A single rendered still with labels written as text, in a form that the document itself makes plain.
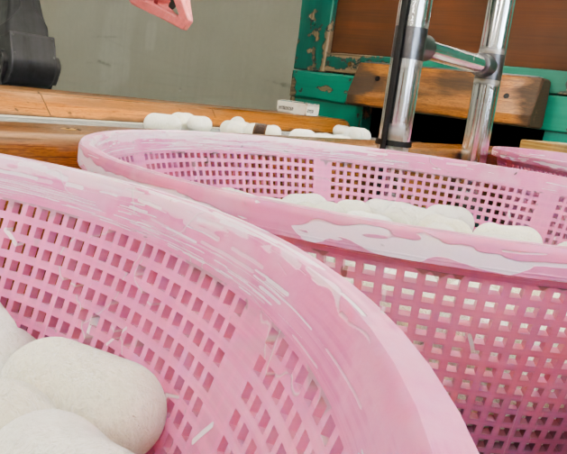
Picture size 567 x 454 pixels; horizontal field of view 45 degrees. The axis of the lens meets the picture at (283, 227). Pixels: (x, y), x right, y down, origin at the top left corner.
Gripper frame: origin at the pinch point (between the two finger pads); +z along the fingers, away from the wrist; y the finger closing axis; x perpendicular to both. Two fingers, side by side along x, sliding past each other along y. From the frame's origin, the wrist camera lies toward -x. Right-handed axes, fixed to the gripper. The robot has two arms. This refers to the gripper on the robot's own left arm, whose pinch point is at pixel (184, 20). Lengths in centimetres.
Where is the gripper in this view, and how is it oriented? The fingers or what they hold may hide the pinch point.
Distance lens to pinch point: 78.9
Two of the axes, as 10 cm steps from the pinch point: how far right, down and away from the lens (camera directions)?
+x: -5.9, 6.1, 5.2
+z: 5.2, 7.9, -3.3
